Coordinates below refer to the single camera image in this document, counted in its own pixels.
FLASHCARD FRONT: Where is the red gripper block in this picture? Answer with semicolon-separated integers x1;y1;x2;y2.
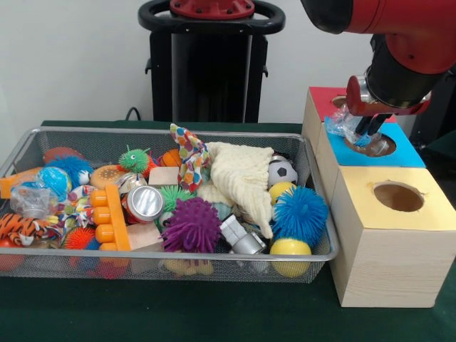
347;95;432;138

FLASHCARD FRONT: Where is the clear plastic packet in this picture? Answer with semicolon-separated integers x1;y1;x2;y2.
326;105;378;148

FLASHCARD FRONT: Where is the wooden box with three holes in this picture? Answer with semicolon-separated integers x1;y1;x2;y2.
302;86;456;309

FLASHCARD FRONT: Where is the shallow clear mesh bin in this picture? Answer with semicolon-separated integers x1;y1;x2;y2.
0;127;340;284

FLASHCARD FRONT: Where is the black chair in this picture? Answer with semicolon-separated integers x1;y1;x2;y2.
413;68;456;152

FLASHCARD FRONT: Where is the small soccer ball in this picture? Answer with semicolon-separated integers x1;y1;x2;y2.
267;158;299;187

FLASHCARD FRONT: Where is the yellow ball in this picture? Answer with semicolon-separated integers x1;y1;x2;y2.
269;237;313;279
269;181;296;205

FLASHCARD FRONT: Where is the large blue spiky ball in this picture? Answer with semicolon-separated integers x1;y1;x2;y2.
271;186;330;247

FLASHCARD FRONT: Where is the cream knitted cloth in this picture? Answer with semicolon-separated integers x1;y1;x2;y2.
197;142;276;239

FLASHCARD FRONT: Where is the colourful patterned cloth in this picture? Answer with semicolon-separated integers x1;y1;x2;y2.
169;123;212;193

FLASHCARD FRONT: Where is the purple spiky ball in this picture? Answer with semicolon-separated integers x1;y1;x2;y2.
161;197;222;254

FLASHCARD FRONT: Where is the green spiky ball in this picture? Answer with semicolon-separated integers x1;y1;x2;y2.
158;185;187;214

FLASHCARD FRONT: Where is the silver metal can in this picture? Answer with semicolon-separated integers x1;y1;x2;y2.
120;182;166;223

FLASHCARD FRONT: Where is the dark green table cloth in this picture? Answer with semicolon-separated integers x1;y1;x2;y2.
0;120;456;342

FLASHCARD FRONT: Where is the orange toy building block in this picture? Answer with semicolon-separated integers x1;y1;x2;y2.
88;185;132;252

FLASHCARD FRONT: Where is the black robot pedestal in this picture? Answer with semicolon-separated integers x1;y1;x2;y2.
138;0;287;123

